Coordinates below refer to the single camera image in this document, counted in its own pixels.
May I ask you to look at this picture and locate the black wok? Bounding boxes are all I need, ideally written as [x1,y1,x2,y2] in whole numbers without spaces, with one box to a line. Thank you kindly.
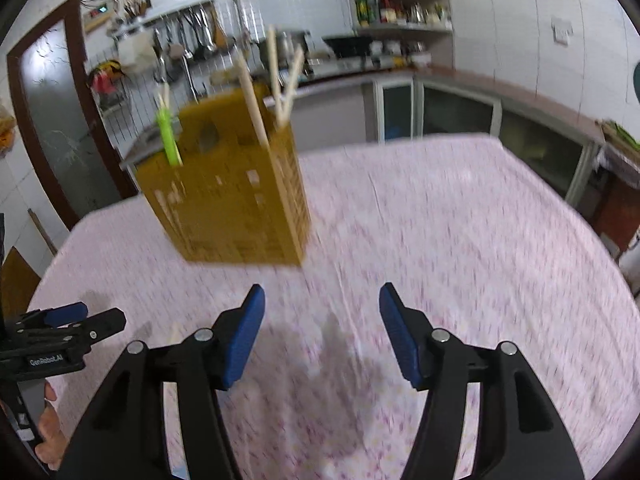
[322,35,373,60]

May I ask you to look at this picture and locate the steel gas stove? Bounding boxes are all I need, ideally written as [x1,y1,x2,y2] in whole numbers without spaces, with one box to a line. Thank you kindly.
[309,55,408,79]

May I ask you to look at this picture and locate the brown framed glass door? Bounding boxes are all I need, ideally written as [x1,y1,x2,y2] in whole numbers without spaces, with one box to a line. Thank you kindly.
[6,0,138,229]

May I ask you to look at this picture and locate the kitchen counter with cabinets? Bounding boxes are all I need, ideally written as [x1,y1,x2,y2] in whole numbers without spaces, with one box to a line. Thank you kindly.
[119,64,609,221]

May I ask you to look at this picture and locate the wooden chopstick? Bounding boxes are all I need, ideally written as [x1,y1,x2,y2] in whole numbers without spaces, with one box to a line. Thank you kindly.
[267,25,282,124]
[233,49,269,146]
[277,46,305,128]

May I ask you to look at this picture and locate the left hand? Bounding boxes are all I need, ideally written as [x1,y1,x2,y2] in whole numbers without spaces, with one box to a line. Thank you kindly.
[35,382,67,471]

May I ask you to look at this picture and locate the white wall socket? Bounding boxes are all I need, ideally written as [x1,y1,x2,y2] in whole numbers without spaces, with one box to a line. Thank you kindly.
[551,16,574,47]

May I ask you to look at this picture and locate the wooden chopstick in holder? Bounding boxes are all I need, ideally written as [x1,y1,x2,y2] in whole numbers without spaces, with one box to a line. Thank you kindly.
[277,46,305,128]

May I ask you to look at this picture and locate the corner wall shelf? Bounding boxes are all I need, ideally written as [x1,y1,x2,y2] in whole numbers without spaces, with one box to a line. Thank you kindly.
[349,0,454,35]

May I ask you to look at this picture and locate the pink patterned tablecloth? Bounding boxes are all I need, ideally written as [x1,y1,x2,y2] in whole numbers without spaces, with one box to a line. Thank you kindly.
[32,134,639,479]

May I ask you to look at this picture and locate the yellow utensil holder box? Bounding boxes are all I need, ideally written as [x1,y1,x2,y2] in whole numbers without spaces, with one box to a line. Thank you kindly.
[136,89,310,266]

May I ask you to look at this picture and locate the steel cooking pot with lid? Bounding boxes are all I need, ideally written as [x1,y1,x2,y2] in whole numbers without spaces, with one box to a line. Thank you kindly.
[256,29,309,68]

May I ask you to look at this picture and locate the wall utensil rack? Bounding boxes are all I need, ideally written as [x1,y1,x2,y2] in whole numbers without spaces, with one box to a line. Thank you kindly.
[111,0,232,84]

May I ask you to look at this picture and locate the green frog handle utensil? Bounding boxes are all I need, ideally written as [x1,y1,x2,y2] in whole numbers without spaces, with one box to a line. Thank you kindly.
[156,84,182,167]

